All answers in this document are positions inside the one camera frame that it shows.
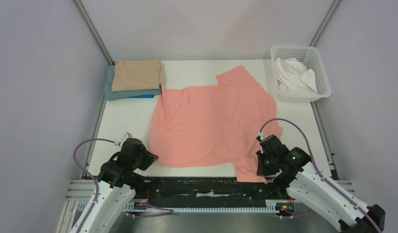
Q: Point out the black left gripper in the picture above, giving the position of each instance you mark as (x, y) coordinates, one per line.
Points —
(150, 158)

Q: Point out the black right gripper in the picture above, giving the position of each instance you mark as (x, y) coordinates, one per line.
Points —
(263, 165)

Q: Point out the pink t shirt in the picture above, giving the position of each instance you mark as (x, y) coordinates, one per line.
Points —
(213, 125)

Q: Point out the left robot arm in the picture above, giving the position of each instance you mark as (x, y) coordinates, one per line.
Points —
(116, 185)

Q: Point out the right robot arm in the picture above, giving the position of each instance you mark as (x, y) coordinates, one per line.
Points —
(300, 179)

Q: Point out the blue folded t shirt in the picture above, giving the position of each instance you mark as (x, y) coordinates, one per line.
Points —
(135, 94)

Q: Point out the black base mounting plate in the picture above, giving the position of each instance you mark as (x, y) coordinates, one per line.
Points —
(207, 192)

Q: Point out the beige folded t shirt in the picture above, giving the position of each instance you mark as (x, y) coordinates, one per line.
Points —
(137, 75)

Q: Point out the white t shirt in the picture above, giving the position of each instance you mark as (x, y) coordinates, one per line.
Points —
(294, 78)

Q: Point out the white plastic laundry basket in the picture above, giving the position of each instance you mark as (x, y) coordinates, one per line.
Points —
(310, 58)

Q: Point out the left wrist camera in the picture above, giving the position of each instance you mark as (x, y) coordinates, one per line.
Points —
(125, 137)

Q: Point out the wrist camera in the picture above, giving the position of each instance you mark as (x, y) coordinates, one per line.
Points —
(261, 136)
(125, 137)

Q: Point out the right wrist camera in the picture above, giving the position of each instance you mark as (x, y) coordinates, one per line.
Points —
(261, 136)

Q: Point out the white slotted cable duct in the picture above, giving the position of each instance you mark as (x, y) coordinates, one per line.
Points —
(268, 207)

